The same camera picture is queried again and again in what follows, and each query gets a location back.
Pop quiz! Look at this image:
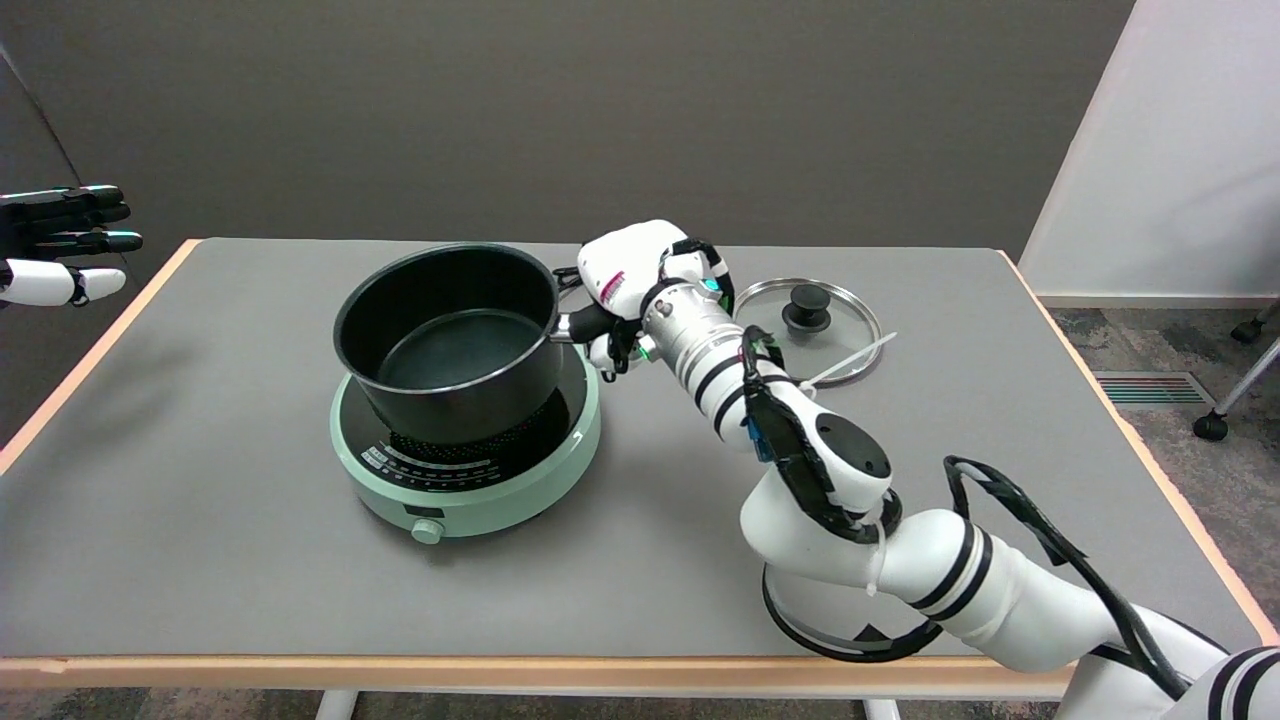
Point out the glass pot lid black knob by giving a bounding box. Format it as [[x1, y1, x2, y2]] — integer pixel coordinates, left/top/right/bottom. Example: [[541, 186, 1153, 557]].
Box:
[[733, 277, 885, 388]]

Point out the white board panel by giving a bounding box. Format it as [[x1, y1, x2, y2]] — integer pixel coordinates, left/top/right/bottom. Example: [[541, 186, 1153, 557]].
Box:
[[1021, 0, 1280, 309]]

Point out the black soup pot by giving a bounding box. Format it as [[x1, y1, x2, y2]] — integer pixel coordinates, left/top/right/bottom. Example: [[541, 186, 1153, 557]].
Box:
[[333, 243, 601, 447]]

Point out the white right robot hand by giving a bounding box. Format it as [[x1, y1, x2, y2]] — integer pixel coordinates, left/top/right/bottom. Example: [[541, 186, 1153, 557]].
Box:
[[566, 219, 737, 384]]

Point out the green round induction stove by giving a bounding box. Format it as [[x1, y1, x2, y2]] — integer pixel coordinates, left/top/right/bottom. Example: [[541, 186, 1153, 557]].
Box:
[[330, 345, 603, 546]]

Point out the metal stand leg with caster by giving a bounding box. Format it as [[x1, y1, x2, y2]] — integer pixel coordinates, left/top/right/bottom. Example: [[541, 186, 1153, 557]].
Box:
[[1193, 300, 1280, 442]]

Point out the floor vent grille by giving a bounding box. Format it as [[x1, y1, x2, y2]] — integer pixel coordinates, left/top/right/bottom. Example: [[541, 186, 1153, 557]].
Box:
[[1092, 372, 1217, 408]]

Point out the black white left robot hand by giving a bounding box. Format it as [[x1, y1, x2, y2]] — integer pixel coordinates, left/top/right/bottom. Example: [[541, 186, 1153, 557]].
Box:
[[0, 185, 144, 309]]

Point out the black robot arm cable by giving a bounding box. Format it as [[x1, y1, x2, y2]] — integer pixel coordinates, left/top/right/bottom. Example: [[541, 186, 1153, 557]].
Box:
[[762, 456, 1191, 701]]

